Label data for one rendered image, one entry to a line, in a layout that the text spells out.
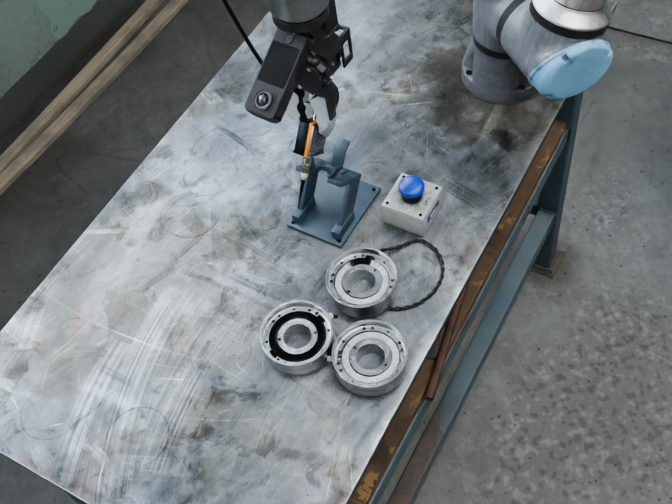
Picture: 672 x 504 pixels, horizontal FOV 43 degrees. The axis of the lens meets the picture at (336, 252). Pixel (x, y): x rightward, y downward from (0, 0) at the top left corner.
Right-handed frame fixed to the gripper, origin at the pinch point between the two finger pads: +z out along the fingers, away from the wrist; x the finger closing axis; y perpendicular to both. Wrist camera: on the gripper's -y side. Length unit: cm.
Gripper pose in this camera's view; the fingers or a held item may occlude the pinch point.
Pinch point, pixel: (312, 129)
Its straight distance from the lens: 119.7
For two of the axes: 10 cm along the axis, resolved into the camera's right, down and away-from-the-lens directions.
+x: -8.6, -3.6, 3.7
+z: 1.1, 5.7, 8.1
